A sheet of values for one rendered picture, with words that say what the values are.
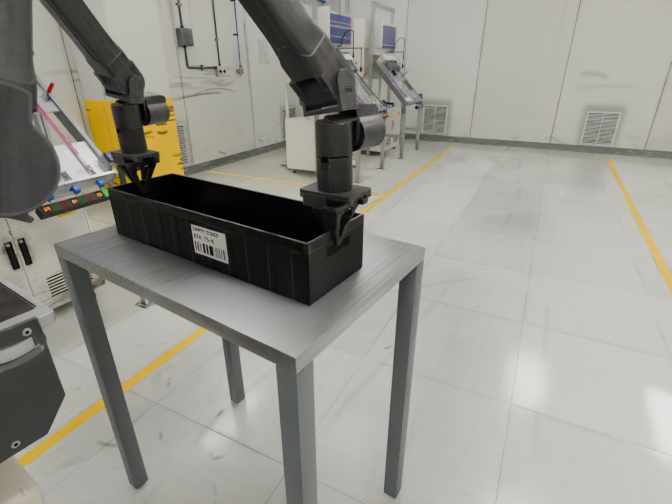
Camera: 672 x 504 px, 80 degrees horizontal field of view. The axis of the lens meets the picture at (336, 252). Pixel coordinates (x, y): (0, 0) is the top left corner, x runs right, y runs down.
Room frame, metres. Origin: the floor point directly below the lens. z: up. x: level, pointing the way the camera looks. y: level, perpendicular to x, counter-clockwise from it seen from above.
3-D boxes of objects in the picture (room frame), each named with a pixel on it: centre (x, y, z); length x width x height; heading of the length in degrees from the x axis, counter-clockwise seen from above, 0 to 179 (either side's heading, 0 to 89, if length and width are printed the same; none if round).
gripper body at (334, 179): (0.64, 0.00, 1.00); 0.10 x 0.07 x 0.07; 56
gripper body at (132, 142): (0.95, 0.47, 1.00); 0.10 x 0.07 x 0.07; 56
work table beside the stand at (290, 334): (0.82, 0.22, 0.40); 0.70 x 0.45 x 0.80; 56
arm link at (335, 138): (0.64, 0.00, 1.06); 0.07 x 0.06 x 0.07; 138
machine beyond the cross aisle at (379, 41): (6.26, -0.54, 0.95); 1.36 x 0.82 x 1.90; 63
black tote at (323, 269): (0.80, 0.23, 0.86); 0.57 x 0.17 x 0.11; 56
